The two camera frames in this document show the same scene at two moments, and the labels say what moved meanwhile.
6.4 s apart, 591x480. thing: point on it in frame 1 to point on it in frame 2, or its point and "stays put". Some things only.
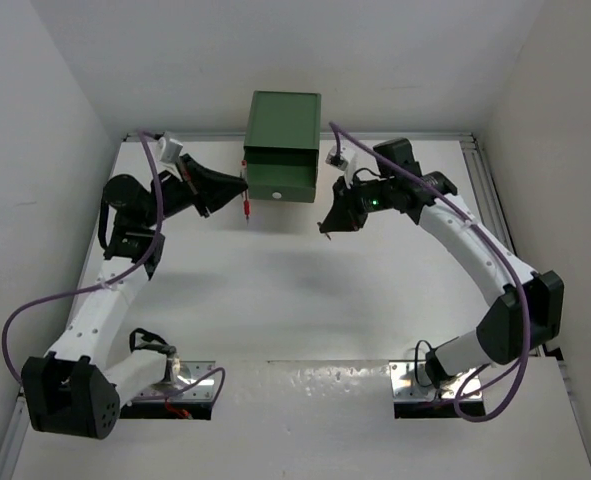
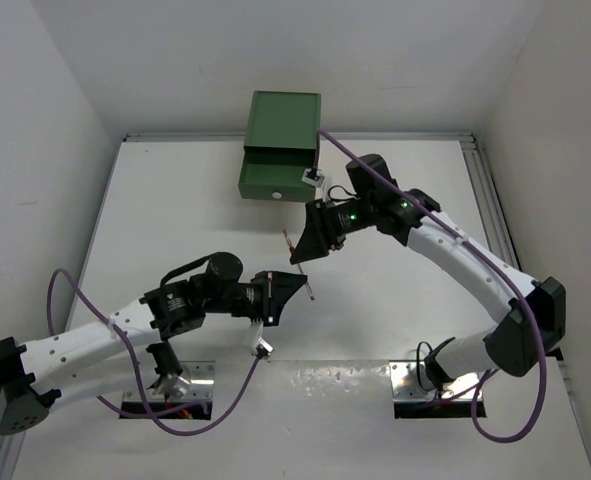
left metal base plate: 188,372 stays put
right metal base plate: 405,386 stays put
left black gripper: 213,189 to 279,285
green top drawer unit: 284,121 stays put
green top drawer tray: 281,173 stays put
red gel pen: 246,201 to 292,249
